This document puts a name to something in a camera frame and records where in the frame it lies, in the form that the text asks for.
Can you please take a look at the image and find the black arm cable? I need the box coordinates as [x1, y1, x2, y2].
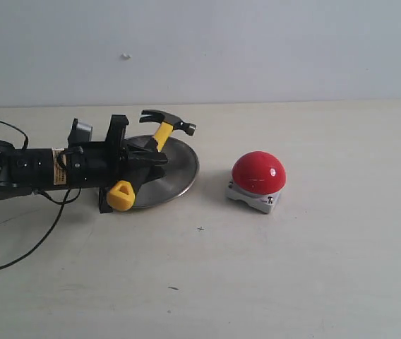
[0, 120, 83, 272]

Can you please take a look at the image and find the red dome push button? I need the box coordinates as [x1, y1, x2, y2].
[225, 151, 287, 214]

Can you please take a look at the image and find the yellow black claw hammer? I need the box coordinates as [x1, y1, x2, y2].
[106, 109, 197, 213]

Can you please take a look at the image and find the round stainless steel plate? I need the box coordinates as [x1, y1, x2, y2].
[124, 137, 200, 209]

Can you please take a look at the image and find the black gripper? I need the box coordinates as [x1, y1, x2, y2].
[64, 114, 168, 213]

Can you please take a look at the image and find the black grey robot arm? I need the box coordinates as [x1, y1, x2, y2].
[0, 114, 168, 213]

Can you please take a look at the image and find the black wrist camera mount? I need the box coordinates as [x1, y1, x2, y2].
[68, 119, 93, 147]

